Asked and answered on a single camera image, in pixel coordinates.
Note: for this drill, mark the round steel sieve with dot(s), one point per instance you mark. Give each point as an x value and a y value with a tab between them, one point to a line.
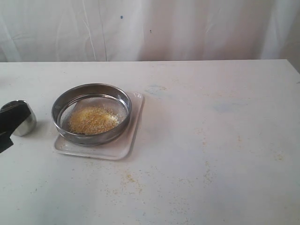
97	95

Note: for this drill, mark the white backdrop curtain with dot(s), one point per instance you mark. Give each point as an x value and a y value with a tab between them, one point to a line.
149	30

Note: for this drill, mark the small steel cup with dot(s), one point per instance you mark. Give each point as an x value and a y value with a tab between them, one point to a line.
28	125

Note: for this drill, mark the yellow and white grain mix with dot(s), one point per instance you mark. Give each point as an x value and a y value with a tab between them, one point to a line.
92	120

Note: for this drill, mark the white square tray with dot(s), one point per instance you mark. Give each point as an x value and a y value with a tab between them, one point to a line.
114	150

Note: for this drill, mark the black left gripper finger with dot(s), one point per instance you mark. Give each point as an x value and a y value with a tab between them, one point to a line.
12	115

